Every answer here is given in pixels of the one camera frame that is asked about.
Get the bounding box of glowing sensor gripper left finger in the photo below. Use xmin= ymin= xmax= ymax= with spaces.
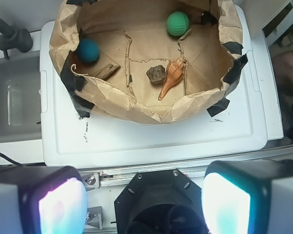
xmin=0 ymin=166 xmax=88 ymax=234

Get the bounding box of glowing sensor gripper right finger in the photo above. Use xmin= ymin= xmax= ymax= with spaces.
xmin=202 ymin=159 xmax=293 ymax=234

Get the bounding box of blue felt ball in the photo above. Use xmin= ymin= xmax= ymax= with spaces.
xmin=76 ymin=39 xmax=100 ymax=63

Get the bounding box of green knitted ball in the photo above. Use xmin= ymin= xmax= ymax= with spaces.
xmin=167 ymin=11 xmax=189 ymax=37

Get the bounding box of white plastic bin lid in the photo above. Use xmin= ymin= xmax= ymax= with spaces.
xmin=40 ymin=7 xmax=268 ymax=169

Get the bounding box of grey sink basin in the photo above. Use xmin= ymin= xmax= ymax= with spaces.
xmin=0 ymin=51 xmax=42 ymax=143

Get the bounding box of brown wood piece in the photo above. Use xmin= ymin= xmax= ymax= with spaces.
xmin=92 ymin=63 xmax=121 ymax=80

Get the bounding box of orange spiral seashell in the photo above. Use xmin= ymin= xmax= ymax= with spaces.
xmin=158 ymin=57 xmax=185 ymax=101

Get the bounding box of brown rock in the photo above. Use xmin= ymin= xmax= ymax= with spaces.
xmin=146 ymin=65 xmax=166 ymax=85

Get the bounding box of dark grey faucet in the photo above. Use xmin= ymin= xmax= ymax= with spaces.
xmin=0 ymin=18 xmax=33 ymax=60

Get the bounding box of brown paper bag liner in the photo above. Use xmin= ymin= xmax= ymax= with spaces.
xmin=49 ymin=0 xmax=248 ymax=124

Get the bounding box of black cable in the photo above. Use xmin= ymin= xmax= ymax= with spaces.
xmin=0 ymin=149 xmax=25 ymax=167

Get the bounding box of black octagonal mount plate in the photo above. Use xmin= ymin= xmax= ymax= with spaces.
xmin=114 ymin=169 xmax=209 ymax=234

